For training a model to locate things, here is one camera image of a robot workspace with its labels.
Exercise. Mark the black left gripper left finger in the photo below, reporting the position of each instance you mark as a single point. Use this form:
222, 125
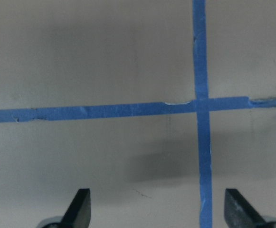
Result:
78, 214

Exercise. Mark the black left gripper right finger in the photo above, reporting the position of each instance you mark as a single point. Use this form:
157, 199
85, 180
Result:
239, 213

